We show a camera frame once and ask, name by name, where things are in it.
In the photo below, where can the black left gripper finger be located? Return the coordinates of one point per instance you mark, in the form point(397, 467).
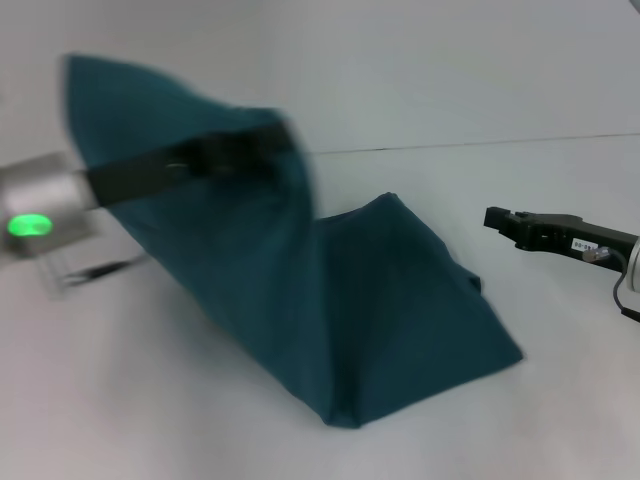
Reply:
point(250, 150)

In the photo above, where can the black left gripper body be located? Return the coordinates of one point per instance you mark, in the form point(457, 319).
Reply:
point(145, 172)

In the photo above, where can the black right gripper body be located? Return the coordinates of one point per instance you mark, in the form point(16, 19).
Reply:
point(570, 235)

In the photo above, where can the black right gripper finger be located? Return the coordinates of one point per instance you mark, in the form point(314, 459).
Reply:
point(496, 217)

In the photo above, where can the teal blue shirt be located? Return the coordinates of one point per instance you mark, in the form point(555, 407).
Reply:
point(280, 260)

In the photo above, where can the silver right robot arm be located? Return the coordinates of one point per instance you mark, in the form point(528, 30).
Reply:
point(634, 265)

